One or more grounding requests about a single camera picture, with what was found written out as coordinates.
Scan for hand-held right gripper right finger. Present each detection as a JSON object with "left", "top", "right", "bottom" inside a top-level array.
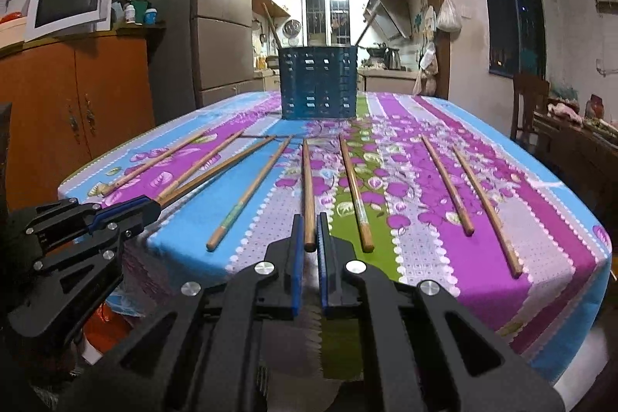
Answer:
[{"left": 316, "top": 212, "right": 565, "bottom": 412}]

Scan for orange wooden cabinet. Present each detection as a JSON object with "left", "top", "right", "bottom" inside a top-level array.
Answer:
[{"left": 0, "top": 25, "right": 167, "bottom": 212}]

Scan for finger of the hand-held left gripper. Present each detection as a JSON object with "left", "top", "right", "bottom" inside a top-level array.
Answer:
[
  {"left": 7, "top": 229, "right": 136, "bottom": 346},
  {"left": 10, "top": 195, "right": 162, "bottom": 254}
]

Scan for red plastic bag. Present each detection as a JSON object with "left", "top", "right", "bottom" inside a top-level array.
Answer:
[{"left": 80, "top": 301, "right": 129, "bottom": 348}]

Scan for white microwave oven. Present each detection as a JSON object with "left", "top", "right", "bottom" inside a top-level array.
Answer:
[{"left": 23, "top": 0, "right": 115, "bottom": 42}]

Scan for row of chopsticks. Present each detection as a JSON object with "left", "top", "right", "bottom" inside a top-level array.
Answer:
[{"left": 100, "top": 128, "right": 525, "bottom": 280}]

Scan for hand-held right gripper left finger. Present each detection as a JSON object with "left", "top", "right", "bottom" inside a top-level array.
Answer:
[{"left": 58, "top": 214, "right": 306, "bottom": 412}]

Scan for barred kitchen window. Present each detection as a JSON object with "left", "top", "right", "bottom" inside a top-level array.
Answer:
[{"left": 303, "top": 0, "right": 351, "bottom": 47}]

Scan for wooden chopstick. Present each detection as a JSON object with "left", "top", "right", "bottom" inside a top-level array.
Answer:
[
  {"left": 354, "top": 17, "right": 375, "bottom": 47},
  {"left": 262, "top": 3, "right": 285, "bottom": 52},
  {"left": 155, "top": 136, "right": 278, "bottom": 206},
  {"left": 302, "top": 139, "right": 316, "bottom": 251}
]

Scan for wooden chair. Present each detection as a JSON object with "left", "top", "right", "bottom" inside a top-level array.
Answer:
[{"left": 511, "top": 71, "right": 552, "bottom": 143}]

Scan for wooden dining table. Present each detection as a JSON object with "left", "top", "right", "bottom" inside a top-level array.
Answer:
[{"left": 532, "top": 110, "right": 618, "bottom": 220}]

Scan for floral striped tablecloth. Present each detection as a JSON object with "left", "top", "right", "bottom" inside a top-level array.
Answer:
[{"left": 58, "top": 91, "right": 613, "bottom": 384}]

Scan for pink cloth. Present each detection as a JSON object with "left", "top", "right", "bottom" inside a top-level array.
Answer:
[{"left": 547, "top": 102, "right": 584, "bottom": 124}]

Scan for hanging white plastic bag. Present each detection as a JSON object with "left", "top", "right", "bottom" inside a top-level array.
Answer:
[{"left": 436, "top": 0, "right": 463, "bottom": 32}]

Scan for dark blue perforated utensil holder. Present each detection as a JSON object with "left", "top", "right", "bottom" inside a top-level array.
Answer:
[{"left": 279, "top": 45, "right": 359, "bottom": 122}]

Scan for steel range hood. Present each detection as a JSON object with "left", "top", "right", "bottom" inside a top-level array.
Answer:
[{"left": 363, "top": 0, "right": 414, "bottom": 40}]

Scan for hanging towels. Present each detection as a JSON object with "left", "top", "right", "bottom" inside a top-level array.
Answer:
[{"left": 413, "top": 44, "right": 439, "bottom": 95}]

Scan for steel electric kettle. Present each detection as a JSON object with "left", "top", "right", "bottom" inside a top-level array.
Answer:
[{"left": 383, "top": 47, "right": 405, "bottom": 71}]

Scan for dark window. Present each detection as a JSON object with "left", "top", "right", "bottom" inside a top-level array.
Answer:
[{"left": 475, "top": 0, "right": 548, "bottom": 79}]

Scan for grey refrigerator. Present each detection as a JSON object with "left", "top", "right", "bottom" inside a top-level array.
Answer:
[{"left": 126, "top": 0, "right": 255, "bottom": 125}]

